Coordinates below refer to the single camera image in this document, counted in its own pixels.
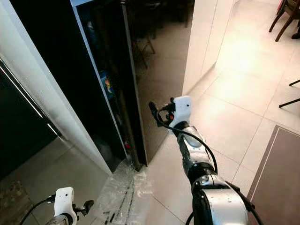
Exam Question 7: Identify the plain grey floor mat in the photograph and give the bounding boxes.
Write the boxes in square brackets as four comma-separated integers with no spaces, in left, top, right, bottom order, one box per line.
[246,124,300,225]

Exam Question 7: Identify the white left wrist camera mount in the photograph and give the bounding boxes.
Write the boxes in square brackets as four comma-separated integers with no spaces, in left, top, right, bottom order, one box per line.
[54,187,78,223]

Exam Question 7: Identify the black furniture legs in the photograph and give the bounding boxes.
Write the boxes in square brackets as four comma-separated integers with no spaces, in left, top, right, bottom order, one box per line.
[278,79,300,109]

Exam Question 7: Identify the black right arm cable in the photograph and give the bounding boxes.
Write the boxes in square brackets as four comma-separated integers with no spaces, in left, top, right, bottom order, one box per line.
[162,120,218,174]

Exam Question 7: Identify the white cabinet side panel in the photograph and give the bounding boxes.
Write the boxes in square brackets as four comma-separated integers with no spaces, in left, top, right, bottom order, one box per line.
[0,0,113,175]

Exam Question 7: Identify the brown wooden chair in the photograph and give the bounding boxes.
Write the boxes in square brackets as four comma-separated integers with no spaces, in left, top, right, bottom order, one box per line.
[269,0,300,43]

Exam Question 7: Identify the brown patterned mat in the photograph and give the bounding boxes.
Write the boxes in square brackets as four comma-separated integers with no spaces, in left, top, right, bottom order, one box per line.
[0,180,31,225]

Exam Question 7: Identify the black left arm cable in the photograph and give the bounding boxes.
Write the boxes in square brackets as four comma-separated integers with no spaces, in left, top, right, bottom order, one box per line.
[20,195,57,225]

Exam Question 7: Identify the household fridge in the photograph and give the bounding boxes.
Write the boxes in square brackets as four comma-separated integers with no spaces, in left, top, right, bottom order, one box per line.
[12,0,195,172]

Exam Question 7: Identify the dark glossy cabinet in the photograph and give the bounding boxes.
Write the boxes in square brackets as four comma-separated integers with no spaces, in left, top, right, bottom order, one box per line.
[0,61,61,181]

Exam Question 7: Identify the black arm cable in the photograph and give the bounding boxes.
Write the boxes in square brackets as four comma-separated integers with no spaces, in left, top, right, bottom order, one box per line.
[20,195,57,225]
[162,120,218,174]

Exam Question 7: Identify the clear bubble wrap sheet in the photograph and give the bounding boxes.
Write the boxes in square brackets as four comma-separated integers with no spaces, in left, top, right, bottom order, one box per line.
[87,159,153,225]

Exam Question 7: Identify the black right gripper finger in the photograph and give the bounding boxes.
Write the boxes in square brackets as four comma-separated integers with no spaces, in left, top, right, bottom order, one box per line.
[148,101,167,128]

